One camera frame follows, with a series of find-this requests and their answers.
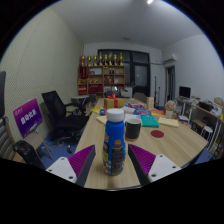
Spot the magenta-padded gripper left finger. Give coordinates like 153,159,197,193
45,144,97,188

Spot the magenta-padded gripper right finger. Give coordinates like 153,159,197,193
127,143,183,186

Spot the blue drink bottle white cap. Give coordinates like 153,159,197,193
101,108,127,177

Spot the flat round red coaster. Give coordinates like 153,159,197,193
150,129,165,139

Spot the black helmet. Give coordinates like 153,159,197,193
13,139,47,171

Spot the yellow notepad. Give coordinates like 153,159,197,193
157,116,180,128

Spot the teal notebook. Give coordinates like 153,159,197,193
140,114,160,128

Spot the black cup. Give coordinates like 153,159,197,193
124,118,143,142

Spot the black office chair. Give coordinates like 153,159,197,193
41,90,91,148

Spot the white round stool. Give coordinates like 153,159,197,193
200,125,215,143

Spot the pink flower bouquet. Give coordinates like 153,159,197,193
164,99,177,120

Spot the purple sign board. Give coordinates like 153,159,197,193
12,98,44,139

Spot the silver ribbed suitcase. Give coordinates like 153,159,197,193
0,116,16,162

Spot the small upright wooden box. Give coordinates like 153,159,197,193
145,96,155,110

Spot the small round white table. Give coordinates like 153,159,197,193
70,94,91,108

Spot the grey upholstered chair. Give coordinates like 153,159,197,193
132,91,148,104

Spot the black computer monitor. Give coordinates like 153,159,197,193
178,85,192,99

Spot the yellow gift box red ribbon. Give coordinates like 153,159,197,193
103,93,125,110

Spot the dark bag with tan trim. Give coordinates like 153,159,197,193
0,70,7,118

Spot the wooden shelf unit with trophies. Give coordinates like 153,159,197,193
77,52,126,97

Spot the white air conditioner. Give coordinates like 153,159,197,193
162,52,179,64

